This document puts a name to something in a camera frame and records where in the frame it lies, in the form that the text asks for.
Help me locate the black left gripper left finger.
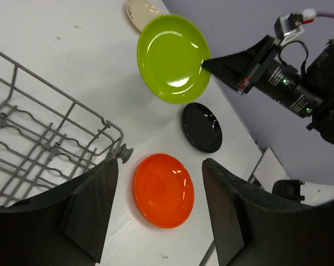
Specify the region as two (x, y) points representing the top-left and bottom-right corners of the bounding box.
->
(0, 159), (119, 265)

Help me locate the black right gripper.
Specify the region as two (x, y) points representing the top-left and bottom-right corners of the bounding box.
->
(202, 35), (334, 145)

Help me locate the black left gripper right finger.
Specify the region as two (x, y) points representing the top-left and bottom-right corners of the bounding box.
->
(202, 158), (334, 265)

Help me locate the lime green plate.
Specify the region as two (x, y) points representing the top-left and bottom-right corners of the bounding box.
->
(137, 14), (210, 104)

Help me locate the orange plate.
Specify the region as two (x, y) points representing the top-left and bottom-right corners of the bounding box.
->
(133, 153), (194, 229)

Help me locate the black plate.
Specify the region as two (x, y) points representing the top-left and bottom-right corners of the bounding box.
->
(181, 103), (223, 154)

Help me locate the cream floral plate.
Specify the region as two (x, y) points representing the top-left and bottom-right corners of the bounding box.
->
(125, 0), (162, 32)

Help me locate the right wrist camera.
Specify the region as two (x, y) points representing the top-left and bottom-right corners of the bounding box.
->
(274, 8), (317, 47)

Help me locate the grey wire dish rack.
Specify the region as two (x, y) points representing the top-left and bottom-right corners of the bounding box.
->
(0, 52), (133, 207)

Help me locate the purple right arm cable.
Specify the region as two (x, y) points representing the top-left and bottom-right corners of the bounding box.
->
(315, 11), (334, 22)

